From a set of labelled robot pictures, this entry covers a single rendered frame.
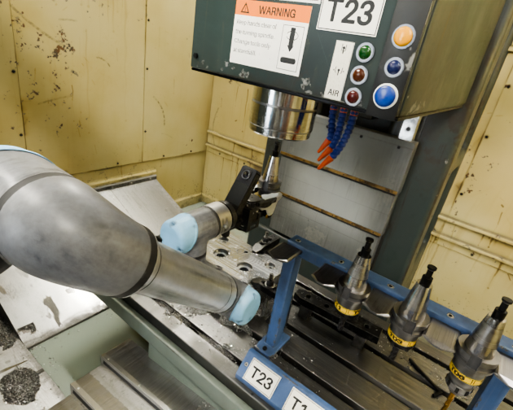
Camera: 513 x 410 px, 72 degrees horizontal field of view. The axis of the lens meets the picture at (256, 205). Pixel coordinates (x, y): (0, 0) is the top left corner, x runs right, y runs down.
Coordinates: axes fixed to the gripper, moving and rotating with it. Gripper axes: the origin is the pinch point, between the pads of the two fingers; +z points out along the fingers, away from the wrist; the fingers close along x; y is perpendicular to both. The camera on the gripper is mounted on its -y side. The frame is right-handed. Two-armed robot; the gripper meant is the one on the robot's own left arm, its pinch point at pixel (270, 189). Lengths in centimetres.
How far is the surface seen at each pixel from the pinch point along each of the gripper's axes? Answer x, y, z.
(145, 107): -100, 2, 37
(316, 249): 21.3, 3.7, -12.1
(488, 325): 54, -2, -19
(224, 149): -84, 25, 82
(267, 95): 0.0, -25.0, -9.1
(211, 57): -6.5, -31.2, -21.5
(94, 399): -15, 55, -44
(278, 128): 3.7, -18.6, -8.3
